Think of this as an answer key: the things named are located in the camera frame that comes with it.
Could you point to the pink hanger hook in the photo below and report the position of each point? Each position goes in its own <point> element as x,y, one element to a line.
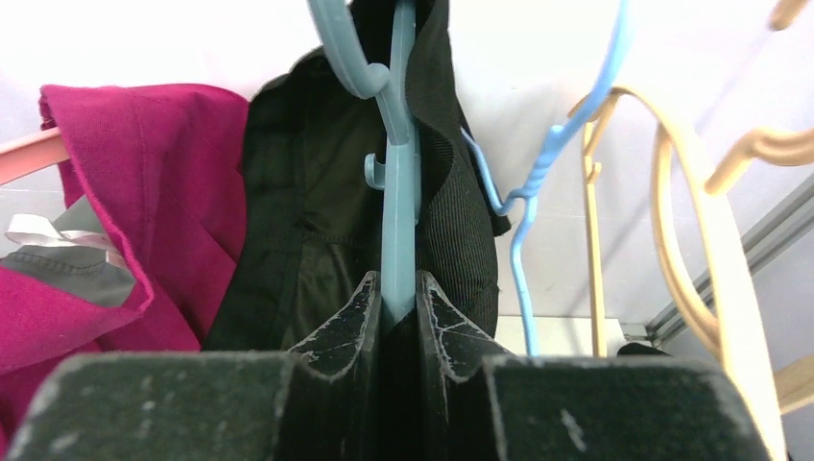
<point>29,154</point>

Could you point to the grey wall conduit strip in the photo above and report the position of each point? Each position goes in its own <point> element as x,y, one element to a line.
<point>785,224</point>

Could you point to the black garment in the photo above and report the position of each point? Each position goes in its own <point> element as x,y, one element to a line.
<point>314,225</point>

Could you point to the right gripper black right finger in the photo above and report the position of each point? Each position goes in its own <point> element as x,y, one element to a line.
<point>485,403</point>

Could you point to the wooden clothes rack frame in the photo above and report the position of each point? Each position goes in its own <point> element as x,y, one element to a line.
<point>794,385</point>

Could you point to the magenta skirt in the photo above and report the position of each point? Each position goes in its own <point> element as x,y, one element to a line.
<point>161,167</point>

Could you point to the light blue hanger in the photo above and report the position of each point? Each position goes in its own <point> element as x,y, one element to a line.
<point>557,137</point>

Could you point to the grey-blue plastic hanger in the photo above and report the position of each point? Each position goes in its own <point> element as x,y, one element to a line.
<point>398,177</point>

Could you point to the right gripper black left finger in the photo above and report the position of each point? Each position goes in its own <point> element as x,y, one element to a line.
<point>316,401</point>

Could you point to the beige wooden hanger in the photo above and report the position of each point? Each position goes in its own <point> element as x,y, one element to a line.
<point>734,332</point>
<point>778,147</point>

